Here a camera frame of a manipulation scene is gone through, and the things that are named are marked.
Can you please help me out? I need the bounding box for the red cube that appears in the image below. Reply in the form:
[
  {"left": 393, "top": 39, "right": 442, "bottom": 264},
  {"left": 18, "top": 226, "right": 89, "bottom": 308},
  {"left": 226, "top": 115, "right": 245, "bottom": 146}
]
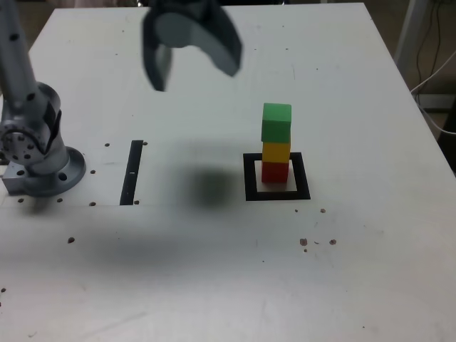
[{"left": 261, "top": 160, "right": 289, "bottom": 184}]

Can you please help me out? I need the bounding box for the black tape strip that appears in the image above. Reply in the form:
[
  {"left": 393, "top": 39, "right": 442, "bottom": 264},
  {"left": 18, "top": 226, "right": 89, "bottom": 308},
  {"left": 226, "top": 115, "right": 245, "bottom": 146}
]
[{"left": 119, "top": 140, "right": 145, "bottom": 207}]

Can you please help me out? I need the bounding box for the yellow cube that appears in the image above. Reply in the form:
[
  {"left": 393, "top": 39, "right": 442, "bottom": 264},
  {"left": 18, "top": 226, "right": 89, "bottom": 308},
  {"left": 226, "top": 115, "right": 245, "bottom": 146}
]
[{"left": 261, "top": 141, "right": 291, "bottom": 164}]

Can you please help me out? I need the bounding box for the white post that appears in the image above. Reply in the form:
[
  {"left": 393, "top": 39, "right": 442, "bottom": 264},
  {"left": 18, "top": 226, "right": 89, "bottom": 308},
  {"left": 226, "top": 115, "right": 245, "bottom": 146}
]
[{"left": 393, "top": 0, "right": 429, "bottom": 72}]

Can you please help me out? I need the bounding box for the green cube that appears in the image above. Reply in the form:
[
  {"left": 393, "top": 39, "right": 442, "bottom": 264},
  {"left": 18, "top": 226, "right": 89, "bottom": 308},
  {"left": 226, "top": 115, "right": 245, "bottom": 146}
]
[{"left": 261, "top": 103, "right": 292, "bottom": 144}]

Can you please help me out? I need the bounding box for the black tape square outline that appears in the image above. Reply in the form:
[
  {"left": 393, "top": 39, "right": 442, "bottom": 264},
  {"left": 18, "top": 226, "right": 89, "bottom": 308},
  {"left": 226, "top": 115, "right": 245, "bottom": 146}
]
[{"left": 242, "top": 152, "right": 311, "bottom": 202}]

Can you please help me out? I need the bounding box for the grey narrow gripper jaw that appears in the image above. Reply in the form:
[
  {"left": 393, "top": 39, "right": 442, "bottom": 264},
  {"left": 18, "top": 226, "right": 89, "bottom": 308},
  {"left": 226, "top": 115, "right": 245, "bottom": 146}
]
[{"left": 142, "top": 9, "right": 175, "bottom": 93}]

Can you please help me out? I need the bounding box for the grey round-hinged gripper jaw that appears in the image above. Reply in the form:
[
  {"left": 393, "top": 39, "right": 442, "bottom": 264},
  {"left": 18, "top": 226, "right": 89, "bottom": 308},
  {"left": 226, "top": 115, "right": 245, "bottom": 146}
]
[{"left": 155, "top": 4, "right": 245, "bottom": 78}]

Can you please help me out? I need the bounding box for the white cable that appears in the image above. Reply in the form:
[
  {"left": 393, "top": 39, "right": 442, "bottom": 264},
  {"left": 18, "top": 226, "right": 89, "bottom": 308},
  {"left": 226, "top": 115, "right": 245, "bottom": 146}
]
[{"left": 411, "top": 49, "right": 456, "bottom": 135}]

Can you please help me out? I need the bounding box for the thin black cable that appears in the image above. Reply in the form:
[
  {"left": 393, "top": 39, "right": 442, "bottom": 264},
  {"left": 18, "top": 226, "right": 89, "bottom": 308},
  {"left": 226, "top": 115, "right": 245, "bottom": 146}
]
[{"left": 415, "top": 0, "right": 445, "bottom": 92}]

